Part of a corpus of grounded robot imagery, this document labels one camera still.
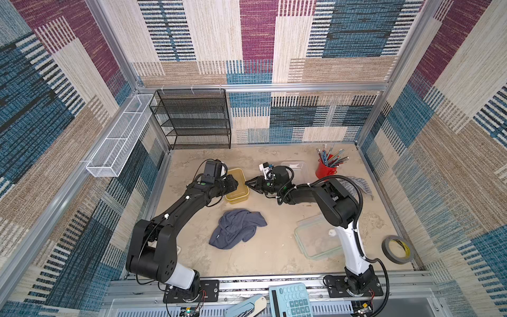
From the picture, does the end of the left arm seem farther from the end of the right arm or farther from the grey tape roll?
the grey tape roll

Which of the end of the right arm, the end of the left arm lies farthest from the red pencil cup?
the end of the left arm

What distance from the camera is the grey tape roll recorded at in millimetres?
802

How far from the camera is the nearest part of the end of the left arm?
→ 661mm
